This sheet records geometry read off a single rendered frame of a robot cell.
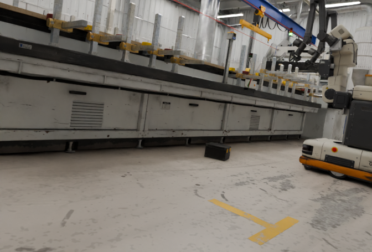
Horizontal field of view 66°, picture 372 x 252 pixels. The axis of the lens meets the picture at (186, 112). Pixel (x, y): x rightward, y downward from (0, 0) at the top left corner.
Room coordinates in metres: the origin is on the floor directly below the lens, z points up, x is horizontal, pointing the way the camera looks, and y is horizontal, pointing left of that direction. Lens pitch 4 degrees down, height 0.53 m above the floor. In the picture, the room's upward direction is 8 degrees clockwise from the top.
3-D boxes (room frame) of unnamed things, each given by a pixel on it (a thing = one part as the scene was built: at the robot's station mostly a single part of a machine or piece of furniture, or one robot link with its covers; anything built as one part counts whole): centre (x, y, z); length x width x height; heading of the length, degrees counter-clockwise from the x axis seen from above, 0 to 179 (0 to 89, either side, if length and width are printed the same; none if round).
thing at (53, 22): (1.69, 0.80, 0.83); 0.14 x 0.06 x 0.05; 138
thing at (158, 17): (2.23, 0.31, 0.88); 0.04 x 0.04 x 0.48; 48
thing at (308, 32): (2.78, -1.06, 1.40); 0.11 x 0.06 x 0.43; 140
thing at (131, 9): (2.04, 0.48, 0.88); 0.04 x 0.04 x 0.48; 48
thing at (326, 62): (2.83, -1.33, 0.99); 0.28 x 0.16 x 0.22; 139
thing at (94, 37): (1.87, 0.64, 0.81); 0.14 x 0.06 x 0.05; 138
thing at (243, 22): (8.31, -1.69, 2.65); 1.71 x 0.09 x 0.32; 138
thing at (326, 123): (5.84, -2.24, 0.95); 1.65 x 0.70 x 1.90; 48
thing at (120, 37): (1.85, 0.59, 0.81); 0.43 x 0.03 x 0.04; 48
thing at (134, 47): (2.04, 0.42, 0.81); 0.43 x 0.03 x 0.04; 48
